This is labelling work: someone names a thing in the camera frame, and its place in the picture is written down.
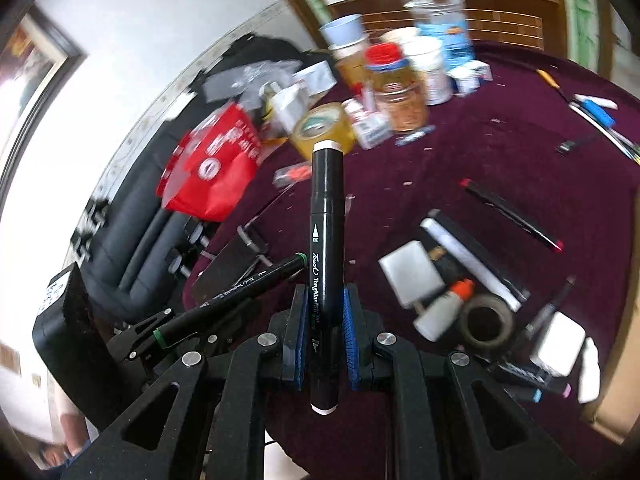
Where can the wooden shelf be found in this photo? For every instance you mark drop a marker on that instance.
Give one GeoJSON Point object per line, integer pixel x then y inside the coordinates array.
{"type": "Point", "coordinates": [500, 5]}

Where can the black marker grey caps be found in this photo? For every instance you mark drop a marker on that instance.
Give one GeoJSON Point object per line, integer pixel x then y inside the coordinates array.
{"type": "Point", "coordinates": [477, 247]}

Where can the small white barcode box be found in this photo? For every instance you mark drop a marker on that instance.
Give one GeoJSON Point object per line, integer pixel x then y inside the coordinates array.
{"type": "Point", "coordinates": [372, 127]}

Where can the black flat case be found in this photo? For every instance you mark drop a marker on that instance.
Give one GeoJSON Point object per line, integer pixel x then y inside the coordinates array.
{"type": "Point", "coordinates": [225, 272]}

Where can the small white blue box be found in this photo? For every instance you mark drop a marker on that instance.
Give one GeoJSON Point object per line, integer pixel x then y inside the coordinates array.
{"type": "Point", "coordinates": [472, 77]}

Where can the black clip pen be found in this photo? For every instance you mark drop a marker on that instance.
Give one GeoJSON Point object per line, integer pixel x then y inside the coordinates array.
{"type": "Point", "coordinates": [575, 144]}

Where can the paper cup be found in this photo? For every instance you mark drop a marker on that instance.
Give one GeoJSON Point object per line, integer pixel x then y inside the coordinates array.
{"type": "Point", "coordinates": [342, 30]}

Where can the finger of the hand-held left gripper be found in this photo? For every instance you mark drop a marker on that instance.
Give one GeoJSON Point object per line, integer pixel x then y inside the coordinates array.
{"type": "Point", "coordinates": [225, 327]}
{"type": "Point", "coordinates": [135, 340]}

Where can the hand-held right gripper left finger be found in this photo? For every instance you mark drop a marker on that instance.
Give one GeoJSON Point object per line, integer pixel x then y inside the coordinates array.
{"type": "Point", "coordinates": [299, 350]}

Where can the yellow black pen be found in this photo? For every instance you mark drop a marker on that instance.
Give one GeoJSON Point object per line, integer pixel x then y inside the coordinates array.
{"type": "Point", "coordinates": [547, 79]}

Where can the white plastic jar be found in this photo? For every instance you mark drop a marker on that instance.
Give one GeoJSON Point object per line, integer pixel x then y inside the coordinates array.
{"type": "Point", "coordinates": [430, 70]}

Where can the black marker blue cap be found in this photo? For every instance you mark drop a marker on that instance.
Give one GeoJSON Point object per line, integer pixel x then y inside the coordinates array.
{"type": "Point", "coordinates": [520, 387]}

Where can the red plastic bag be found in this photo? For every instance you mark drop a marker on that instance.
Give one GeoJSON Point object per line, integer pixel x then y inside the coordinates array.
{"type": "Point", "coordinates": [210, 175]}

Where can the small black white pen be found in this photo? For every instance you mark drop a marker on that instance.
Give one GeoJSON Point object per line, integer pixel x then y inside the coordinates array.
{"type": "Point", "coordinates": [415, 136]}

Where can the orange item clear packet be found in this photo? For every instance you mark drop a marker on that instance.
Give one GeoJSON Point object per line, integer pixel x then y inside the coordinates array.
{"type": "Point", "coordinates": [295, 175]}

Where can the cardboard box tray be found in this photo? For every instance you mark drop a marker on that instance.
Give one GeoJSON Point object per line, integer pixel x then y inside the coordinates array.
{"type": "Point", "coordinates": [615, 410]}

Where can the clear jar red lid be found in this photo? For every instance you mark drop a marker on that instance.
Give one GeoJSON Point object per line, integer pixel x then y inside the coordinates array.
{"type": "Point", "coordinates": [400, 95]}

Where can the blue lighter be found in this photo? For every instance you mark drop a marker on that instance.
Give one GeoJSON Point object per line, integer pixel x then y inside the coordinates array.
{"type": "Point", "coordinates": [597, 114]}

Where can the white rectangular box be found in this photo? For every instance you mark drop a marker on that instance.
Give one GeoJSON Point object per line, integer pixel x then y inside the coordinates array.
{"type": "Point", "coordinates": [410, 272]}

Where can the black marker red caps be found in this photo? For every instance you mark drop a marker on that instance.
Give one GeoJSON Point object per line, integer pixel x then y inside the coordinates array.
{"type": "Point", "coordinates": [510, 215]}

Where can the person's left forearm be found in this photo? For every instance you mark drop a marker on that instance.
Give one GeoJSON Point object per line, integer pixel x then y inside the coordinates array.
{"type": "Point", "coordinates": [72, 425]}

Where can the clear bottle blue label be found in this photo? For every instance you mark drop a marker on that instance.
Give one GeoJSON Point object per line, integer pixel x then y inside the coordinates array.
{"type": "Point", "coordinates": [450, 30]}

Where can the white glue bottle orange cap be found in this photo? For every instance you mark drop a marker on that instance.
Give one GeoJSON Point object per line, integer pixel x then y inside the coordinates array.
{"type": "Point", "coordinates": [440, 315]}

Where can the bamboo wall poster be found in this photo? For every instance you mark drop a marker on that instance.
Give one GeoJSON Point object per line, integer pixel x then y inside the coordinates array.
{"type": "Point", "coordinates": [585, 10]}

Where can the black backpack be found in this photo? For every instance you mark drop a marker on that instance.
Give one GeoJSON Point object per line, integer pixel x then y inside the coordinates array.
{"type": "Point", "coordinates": [130, 240]}

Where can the black gel pen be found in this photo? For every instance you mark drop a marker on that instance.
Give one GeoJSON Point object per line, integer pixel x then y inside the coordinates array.
{"type": "Point", "coordinates": [542, 317]}

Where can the small white bottle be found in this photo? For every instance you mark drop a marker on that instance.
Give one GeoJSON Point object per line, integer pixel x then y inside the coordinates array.
{"type": "Point", "coordinates": [589, 375]}

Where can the white flat stick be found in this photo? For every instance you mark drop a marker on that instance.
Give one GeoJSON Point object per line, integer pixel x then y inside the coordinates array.
{"type": "Point", "coordinates": [597, 101]}

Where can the clear plastic bag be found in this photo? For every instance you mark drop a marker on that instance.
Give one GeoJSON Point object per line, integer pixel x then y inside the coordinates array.
{"type": "Point", "coordinates": [250, 77]}

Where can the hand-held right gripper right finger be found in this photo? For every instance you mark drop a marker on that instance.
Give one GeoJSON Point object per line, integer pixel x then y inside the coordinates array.
{"type": "Point", "coordinates": [351, 350]}

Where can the white square box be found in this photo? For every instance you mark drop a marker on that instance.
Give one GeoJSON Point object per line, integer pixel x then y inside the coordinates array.
{"type": "Point", "coordinates": [557, 342]}

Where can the black marker white caps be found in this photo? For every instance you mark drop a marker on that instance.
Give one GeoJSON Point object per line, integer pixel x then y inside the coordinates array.
{"type": "Point", "coordinates": [327, 220]}

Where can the black marker green caps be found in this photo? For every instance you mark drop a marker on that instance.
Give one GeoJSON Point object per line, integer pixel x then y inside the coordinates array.
{"type": "Point", "coordinates": [225, 301]}

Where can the tan packing tape roll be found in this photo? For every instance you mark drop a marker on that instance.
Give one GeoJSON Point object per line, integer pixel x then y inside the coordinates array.
{"type": "Point", "coordinates": [320, 130]}

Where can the dark picture frame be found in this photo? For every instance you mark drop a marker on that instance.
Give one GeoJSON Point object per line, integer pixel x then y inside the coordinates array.
{"type": "Point", "coordinates": [55, 40]}

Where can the dark tape roll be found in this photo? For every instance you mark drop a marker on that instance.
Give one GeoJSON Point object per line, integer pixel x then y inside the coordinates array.
{"type": "Point", "coordinates": [509, 330]}

